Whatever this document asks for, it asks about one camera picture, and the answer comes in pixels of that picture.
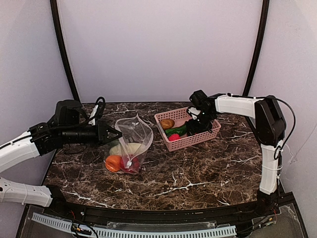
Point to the white slotted cable duct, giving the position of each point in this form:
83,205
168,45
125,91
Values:
128,230

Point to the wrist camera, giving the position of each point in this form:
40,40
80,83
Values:
97,111
193,112

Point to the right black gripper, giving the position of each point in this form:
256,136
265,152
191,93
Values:
198,121

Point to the red toy fruit front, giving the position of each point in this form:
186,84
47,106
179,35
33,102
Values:
174,137

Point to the red toy fruit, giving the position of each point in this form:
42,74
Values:
135,164
174,137

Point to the clear zip top bag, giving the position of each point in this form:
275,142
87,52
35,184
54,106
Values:
134,130

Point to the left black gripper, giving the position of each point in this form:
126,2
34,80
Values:
100,133

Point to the green toy cucumber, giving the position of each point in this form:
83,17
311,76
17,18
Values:
181,130

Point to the left black frame post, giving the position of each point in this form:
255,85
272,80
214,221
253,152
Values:
62,50

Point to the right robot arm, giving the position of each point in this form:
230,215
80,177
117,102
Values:
267,123

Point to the white toy radish with leaves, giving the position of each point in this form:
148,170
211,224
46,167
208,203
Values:
128,148

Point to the right black frame post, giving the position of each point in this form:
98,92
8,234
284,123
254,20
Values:
257,48

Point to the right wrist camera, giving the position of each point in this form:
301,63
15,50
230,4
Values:
193,112

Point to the black front table rail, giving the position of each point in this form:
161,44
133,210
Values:
240,214

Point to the orange toy fruit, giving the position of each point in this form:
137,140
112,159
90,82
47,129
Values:
112,163

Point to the black frame post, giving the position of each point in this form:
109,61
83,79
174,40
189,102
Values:
257,48
62,50

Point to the red toy tomato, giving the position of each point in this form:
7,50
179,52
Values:
123,167

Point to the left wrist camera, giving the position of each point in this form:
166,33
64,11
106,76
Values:
97,111

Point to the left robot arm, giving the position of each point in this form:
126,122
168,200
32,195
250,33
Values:
69,125

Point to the brown toy potato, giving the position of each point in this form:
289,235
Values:
167,123

